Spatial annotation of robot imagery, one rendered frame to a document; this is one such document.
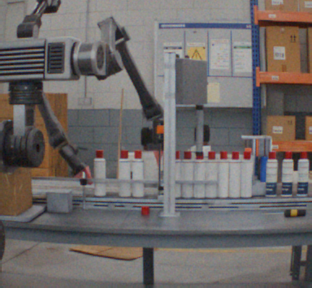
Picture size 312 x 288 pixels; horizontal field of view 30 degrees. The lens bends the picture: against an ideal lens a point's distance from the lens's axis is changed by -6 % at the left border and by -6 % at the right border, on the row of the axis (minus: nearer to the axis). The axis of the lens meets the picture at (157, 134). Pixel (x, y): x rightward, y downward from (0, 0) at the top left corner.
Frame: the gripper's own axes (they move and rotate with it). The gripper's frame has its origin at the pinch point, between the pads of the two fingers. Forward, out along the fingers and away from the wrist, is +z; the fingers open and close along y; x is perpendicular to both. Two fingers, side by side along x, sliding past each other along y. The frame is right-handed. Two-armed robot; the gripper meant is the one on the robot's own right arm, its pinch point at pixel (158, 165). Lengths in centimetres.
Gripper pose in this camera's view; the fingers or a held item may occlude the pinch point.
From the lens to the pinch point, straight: 276.4
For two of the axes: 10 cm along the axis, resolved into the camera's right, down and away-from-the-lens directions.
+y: -10.0, -0.2, 0.8
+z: -0.1, 10.0, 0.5
